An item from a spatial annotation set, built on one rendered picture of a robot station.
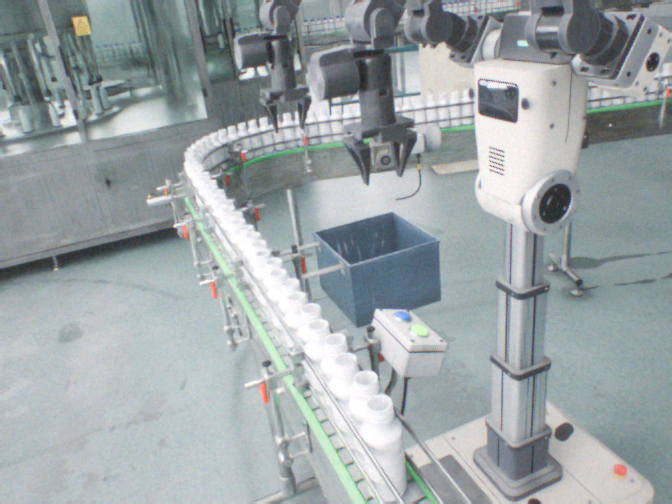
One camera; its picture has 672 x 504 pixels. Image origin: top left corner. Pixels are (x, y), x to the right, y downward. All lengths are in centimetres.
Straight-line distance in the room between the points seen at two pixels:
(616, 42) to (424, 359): 66
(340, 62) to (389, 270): 96
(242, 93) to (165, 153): 219
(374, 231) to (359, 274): 36
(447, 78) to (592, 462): 384
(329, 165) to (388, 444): 217
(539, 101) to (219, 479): 183
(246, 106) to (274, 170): 370
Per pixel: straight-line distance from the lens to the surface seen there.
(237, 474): 243
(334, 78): 87
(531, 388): 172
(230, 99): 643
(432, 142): 278
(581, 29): 110
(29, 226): 458
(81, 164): 444
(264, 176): 280
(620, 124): 328
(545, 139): 132
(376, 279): 172
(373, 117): 92
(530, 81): 128
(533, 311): 158
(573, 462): 204
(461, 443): 205
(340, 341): 97
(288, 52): 132
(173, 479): 251
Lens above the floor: 169
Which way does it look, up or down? 25 degrees down
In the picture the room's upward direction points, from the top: 7 degrees counter-clockwise
